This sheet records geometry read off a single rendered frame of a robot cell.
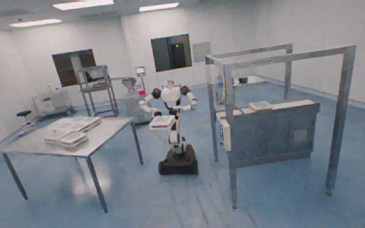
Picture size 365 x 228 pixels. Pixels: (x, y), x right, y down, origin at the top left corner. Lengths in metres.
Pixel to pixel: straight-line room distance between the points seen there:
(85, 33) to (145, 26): 1.99
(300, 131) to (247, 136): 0.74
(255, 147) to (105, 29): 6.21
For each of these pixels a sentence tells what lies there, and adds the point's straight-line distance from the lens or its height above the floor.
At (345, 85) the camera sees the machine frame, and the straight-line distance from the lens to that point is 2.44.
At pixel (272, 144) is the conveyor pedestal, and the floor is 0.32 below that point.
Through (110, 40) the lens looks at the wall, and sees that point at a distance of 7.72.
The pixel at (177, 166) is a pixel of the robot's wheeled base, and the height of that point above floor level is 0.17.
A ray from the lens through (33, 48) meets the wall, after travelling 8.39.
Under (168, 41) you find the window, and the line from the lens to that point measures 7.73.
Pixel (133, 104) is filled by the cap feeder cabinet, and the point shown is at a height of 0.57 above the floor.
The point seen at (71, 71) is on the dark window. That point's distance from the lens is 8.08.
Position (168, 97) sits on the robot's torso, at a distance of 2.88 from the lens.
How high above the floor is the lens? 1.90
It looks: 20 degrees down
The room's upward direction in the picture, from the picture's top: 8 degrees counter-clockwise
